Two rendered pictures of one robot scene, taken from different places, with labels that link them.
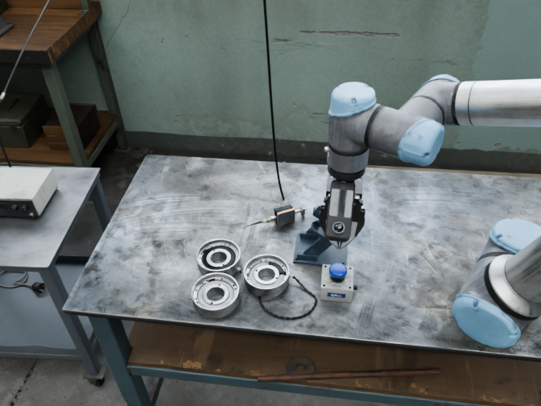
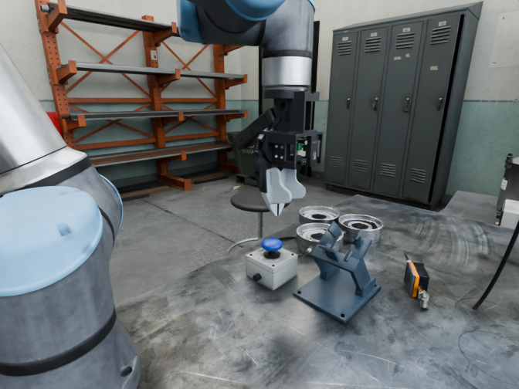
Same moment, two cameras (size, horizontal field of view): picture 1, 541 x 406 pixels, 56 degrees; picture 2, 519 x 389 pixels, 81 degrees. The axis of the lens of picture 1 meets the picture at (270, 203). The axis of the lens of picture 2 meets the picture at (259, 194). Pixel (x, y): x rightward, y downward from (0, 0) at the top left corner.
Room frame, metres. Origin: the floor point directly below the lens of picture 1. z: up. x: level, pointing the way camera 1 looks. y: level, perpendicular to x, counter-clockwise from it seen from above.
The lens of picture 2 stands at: (1.01, -0.58, 1.13)
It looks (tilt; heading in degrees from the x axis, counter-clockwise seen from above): 17 degrees down; 125
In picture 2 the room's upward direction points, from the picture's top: straight up
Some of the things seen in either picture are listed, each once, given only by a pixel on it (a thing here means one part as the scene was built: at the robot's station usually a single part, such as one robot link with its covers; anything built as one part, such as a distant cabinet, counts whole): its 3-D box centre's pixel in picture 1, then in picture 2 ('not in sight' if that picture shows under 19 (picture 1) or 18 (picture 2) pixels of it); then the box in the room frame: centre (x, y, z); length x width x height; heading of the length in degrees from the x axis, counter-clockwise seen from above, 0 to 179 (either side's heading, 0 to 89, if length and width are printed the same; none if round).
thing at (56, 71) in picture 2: not in sight; (167, 106); (-2.24, 2.05, 1.05); 2.38 x 0.70 x 2.10; 81
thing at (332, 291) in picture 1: (339, 283); (269, 265); (0.73, -0.15, 0.82); 0.08 x 0.07 x 0.05; 81
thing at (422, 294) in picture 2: (274, 217); (415, 272); (0.96, -0.01, 0.82); 0.17 x 0.02 x 0.04; 111
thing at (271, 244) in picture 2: (337, 275); (272, 252); (0.73, -0.14, 0.85); 0.04 x 0.04 x 0.05
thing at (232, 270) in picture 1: (219, 259); (359, 228); (0.82, 0.13, 0.82); 0.10 x 0.10 x 0.04
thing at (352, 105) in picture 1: (352, 118); (286, 18); (0.76, -0.15, 1.24); 0.09 x 0.08 x 0.11; 53
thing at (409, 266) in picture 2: (286, 216); (412, 279); (0.96, -0.04, 0.82); 0.05 x 0.02 x 0.04; 111
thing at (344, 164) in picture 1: (345, 155); (287, 76); (0.76, -0.14, 1.16); 0.08 x 0.08 x 0.05
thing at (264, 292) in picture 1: (266, 276); (319, 239); (0.76, 0.01, 0.82); 0.10 x 0.10 x 0.04
